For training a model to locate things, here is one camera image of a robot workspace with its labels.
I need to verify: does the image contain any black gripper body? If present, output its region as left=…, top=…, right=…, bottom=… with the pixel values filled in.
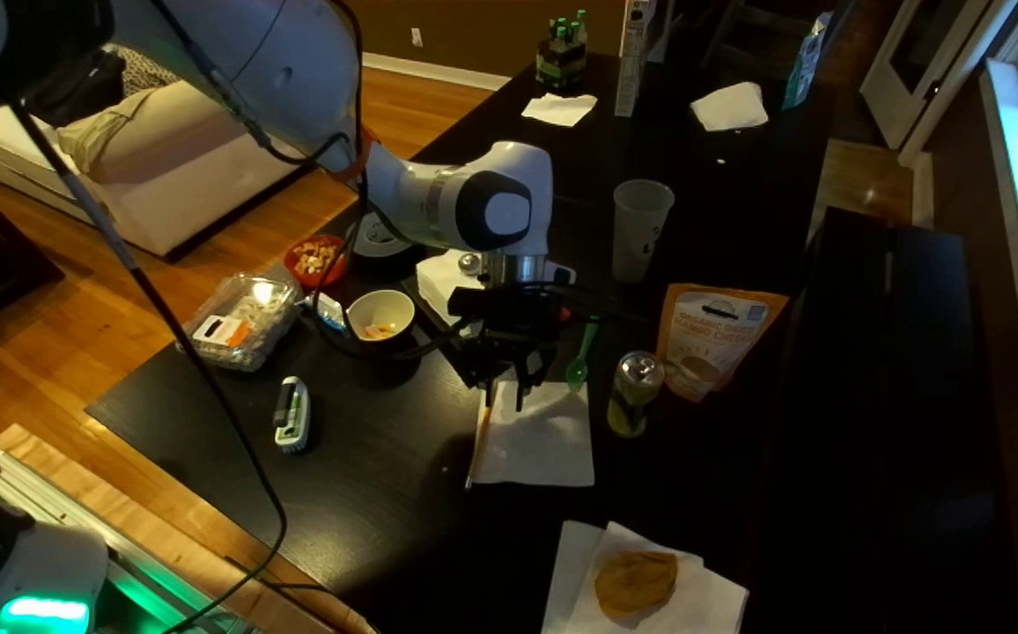
left=449, top=279, right=589, bottom=367

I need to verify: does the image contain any white paper napkin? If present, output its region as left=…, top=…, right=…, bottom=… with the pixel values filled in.
left=687, top=78, right=772, bottom=135
left=517, top=88, right=604, bottom=131
left=464, top=370, right=599, bottom=490

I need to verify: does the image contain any white round bowl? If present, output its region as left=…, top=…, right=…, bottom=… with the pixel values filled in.
left=341, top=287, right=419, bottom=350

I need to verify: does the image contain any translucent plastic cup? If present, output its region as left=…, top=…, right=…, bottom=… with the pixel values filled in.
left=610, top=176, right=677, bottom=290

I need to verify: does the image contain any blue white snack wrapper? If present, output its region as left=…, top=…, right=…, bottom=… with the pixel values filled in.
left=314, top=293, right=352, bottom=337

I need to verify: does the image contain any orange white snack bag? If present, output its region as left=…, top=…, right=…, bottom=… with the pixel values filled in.
left=655, top=279, right=793, bottom=404

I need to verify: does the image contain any red bowl with crackers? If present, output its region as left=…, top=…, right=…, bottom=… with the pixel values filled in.
left=281, top=232, right=352, bottom=293

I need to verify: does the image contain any white green scrub brush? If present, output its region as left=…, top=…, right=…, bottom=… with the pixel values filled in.
left=273, top=375, right=314, bottom=457

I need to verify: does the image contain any brown round cookie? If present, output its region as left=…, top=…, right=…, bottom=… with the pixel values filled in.
left=592, top=545, right=684, bottom=632

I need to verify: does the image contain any clear plastic seed container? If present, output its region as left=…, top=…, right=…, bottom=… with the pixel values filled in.
left=187, top=273, right=302, bottom=378

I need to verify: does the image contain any dark glass bottle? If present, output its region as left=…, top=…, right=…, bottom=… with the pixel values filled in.
left=532, top=6, right=592, bottom=88

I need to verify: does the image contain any black bench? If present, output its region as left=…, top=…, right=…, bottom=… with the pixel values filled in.
left=750, top=207, right=1018, bottom=634

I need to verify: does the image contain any beige sofa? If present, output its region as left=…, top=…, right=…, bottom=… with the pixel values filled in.
left=0, top=45, right=299, bottom=262

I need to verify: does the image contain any blue snack bag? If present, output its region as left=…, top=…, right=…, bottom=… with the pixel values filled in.
left=784, top=10, right=840, bottom=115

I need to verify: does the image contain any white device with green light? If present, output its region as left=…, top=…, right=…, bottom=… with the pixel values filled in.
left=0, top=486, right=112, bottom=634

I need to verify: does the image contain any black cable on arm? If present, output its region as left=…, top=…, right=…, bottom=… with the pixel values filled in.
left=150, top=0, right=367, bottom=181

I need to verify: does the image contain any black hanging cable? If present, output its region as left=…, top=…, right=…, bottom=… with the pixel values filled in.
left=9, top=104, right=292, bottom=634

